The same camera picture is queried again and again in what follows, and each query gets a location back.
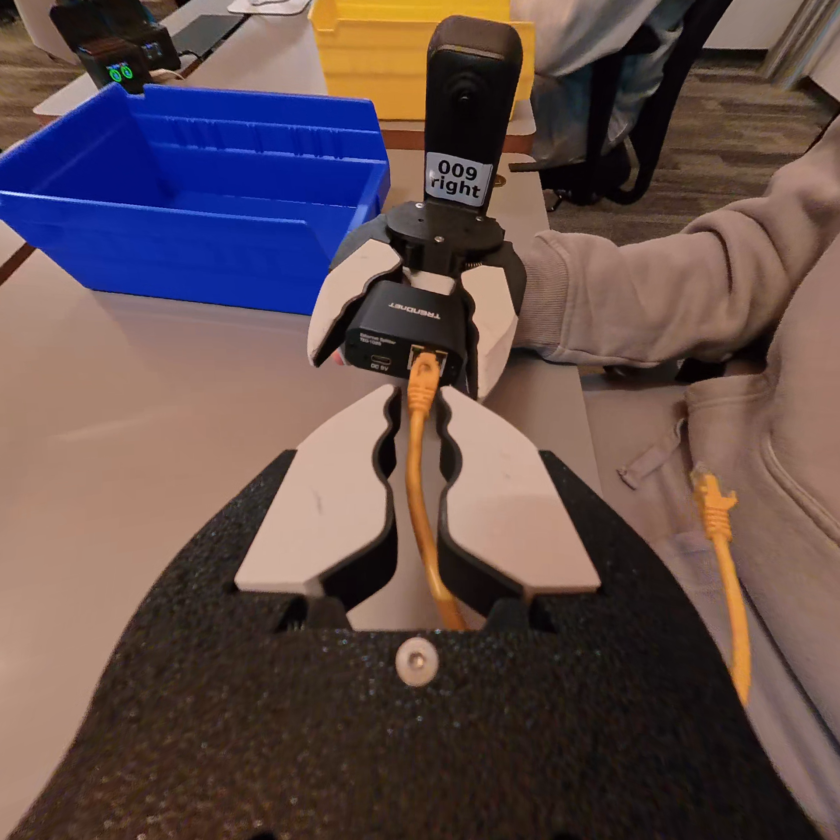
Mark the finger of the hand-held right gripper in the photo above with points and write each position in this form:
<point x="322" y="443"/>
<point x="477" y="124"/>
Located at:
<point x="348" y="282"/>
<point x="499" y="315"/>

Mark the black flat pad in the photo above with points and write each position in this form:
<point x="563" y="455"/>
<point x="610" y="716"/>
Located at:
<point x="207" y="36"/>

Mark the black charger box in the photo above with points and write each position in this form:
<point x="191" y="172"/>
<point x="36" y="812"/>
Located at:
<point x="141" y="26"/>

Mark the blue plastic bin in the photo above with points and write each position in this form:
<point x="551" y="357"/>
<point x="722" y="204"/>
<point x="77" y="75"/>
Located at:
<point x="197" y="229"/>

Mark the white paper sheet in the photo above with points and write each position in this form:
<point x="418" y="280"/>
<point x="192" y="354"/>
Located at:
<point x="269" y="5"/>

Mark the black office chair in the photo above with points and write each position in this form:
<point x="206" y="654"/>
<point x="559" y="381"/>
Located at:
<point x="663" y="131"/>

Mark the black ethernet splitter box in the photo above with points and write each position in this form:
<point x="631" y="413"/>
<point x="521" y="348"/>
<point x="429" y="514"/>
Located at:
<point x="407" y="321"/>

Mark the person's right forearm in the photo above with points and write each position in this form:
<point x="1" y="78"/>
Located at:
<point x="656" y="295"/>

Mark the yellow plastic bin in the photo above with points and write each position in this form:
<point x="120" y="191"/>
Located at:
<point x="374" y="72"/>

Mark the person in beige hoodie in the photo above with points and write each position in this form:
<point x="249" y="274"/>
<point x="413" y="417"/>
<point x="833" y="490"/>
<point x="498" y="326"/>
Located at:
<point x="761" y="472"/>

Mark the black charger with green lights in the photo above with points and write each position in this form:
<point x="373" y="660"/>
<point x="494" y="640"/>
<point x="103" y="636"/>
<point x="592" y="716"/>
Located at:
<point x="118" y="65"/>

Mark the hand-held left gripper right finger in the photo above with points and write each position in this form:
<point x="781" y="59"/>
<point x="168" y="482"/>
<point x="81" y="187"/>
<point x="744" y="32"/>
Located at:
<point x="518" y="518"/>

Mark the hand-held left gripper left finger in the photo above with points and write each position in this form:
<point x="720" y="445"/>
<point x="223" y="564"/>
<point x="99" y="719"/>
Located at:
<point x="308" y="512"/>

